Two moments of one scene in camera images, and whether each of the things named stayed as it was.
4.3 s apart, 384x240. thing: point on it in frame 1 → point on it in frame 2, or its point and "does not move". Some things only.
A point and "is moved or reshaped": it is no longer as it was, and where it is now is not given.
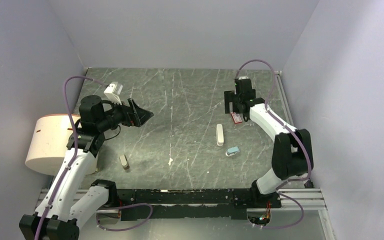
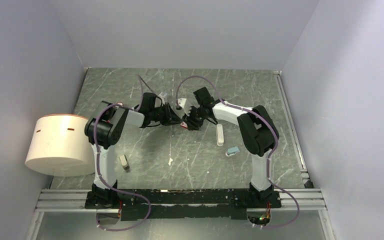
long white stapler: [219, 133] does not move
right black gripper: [235, 108] → [194, 125]
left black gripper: [140, 115] → [171, 118]
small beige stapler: [124, 162] does not move
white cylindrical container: [51, 136] does not move
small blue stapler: [232, 151] does not move
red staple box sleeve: [236, 118] is moved or reshaped
